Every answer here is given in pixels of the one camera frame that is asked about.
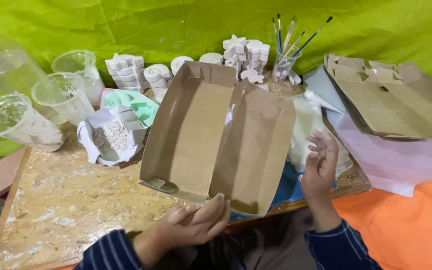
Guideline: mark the person's left hand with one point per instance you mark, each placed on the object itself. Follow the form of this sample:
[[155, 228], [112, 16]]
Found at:
[[189, 227]]

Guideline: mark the tall clear plastic cylinder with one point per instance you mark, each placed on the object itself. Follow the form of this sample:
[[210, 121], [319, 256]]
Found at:
[[6, 67]]

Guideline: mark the blue plastic packet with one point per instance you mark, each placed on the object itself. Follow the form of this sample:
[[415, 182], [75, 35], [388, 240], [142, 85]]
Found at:
[[289, 187]]

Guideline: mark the single white plaster figure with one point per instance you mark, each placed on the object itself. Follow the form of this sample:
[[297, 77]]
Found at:
[[252, 75]]

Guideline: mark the stack of white plaster stars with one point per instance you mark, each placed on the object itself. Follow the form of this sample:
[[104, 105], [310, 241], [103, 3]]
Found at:
[[234, 48]]

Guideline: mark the white round plaster shell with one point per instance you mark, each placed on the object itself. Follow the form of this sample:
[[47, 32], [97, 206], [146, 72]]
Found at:
[[180, 63]]

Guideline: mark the stack of white plaster clouds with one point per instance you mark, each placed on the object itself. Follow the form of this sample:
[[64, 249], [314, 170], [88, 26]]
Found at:
[[257, 54]]

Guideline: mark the orange cloth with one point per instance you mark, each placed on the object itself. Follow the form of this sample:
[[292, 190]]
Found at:
[[399, 228]]

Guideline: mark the stack of white plaster snails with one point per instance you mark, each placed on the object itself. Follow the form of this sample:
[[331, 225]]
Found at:
[[158, 77]]

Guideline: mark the grey blue paper sheet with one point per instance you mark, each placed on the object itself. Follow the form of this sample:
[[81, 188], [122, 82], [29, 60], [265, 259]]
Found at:
[[321, 88]]

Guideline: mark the white fan plaster shell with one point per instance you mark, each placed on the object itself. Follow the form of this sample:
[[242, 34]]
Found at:
[[211, 58]]

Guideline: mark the clear plastic cup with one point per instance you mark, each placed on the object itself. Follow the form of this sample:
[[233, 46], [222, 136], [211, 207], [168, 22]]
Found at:
[[17, 123], [79, 69], [64, 97]]

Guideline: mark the white paper tray with chips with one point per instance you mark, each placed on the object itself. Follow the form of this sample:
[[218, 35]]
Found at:
[[113, 137]]

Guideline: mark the green square silicone mould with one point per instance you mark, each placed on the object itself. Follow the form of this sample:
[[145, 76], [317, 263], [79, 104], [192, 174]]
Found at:
[[146, 108]]

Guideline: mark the pale pink paper sheet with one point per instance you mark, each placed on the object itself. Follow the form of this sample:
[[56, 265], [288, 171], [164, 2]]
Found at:
[[396, 161]]

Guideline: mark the green shell silicone mould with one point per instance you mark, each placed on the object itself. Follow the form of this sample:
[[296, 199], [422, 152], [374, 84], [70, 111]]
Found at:
[[118, 98]]

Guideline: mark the stack of white plaster flowers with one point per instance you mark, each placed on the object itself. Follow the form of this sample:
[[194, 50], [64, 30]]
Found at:
[[126, 73]]

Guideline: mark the brown cardboard box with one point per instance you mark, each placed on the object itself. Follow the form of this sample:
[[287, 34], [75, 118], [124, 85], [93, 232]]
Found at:
[[216, 138]]

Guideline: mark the person's right hand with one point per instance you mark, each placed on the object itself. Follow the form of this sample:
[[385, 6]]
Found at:
[[319, 176]]

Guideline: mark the clear cup holding brushes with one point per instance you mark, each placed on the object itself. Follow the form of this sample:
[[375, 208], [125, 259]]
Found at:
[[285, 67]]

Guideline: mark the green cloth backdrop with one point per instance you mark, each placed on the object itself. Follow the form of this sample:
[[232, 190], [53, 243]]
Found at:
[[163, 26]]

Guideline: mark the stack of flat cardboard boxes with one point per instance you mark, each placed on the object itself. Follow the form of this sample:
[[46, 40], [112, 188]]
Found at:
[[396, 99]]

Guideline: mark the clear bag of white powder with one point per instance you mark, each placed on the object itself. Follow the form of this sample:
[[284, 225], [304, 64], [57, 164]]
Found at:
[[308, 120]]

